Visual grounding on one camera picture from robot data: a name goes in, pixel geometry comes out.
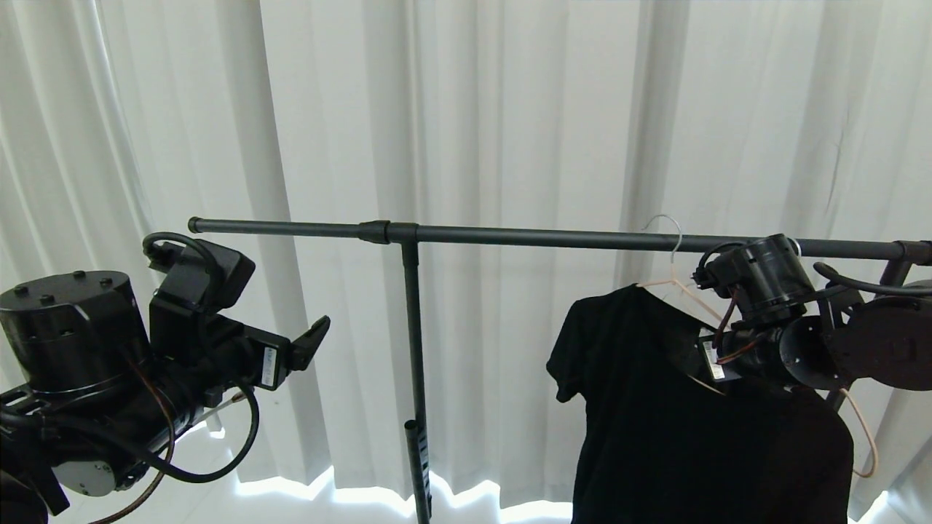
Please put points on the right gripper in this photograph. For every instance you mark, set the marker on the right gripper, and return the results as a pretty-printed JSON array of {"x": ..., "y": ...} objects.
[{"x": 750, "y": 356}]

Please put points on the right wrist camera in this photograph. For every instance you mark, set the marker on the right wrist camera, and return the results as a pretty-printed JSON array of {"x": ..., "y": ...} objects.
[{"x": 717, "y": 276}]

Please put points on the black garment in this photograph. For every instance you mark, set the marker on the black garment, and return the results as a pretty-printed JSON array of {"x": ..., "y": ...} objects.
[{"x": 692, "y": 451}]

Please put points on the black clothes rack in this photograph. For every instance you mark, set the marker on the black clothes rack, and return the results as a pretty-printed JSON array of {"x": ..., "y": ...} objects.
[{"x": 546, "y": 236}]

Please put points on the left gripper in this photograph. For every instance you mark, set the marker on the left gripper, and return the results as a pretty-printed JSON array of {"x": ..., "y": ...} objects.
[{"x": 247, "y": 364}]

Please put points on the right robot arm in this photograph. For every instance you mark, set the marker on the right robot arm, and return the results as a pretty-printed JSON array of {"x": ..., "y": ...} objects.
[{"x": 888, "y": 349}]

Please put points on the pink clothes hanger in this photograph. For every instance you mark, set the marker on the pink clothes hanger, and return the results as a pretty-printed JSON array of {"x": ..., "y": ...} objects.
[
  {"x": 678, "y": 240},
  {"x": 871, "y": 445}
]

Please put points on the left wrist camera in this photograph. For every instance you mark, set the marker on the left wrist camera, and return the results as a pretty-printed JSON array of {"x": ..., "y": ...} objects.
[{"x": 211, "y": 276}]

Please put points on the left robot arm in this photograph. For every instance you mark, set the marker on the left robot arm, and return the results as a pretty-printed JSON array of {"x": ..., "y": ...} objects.
[{"x": 73, "y": 327}]

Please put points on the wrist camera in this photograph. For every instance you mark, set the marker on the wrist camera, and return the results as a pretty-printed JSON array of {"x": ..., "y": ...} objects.
[
  {"x": 717, "y": 276},
  {"x": 211, "y": 276}
]

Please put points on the white curtain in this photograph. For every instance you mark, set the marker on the white curtain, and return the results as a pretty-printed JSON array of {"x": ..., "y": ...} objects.
[{"x": 510, "y": 109}]

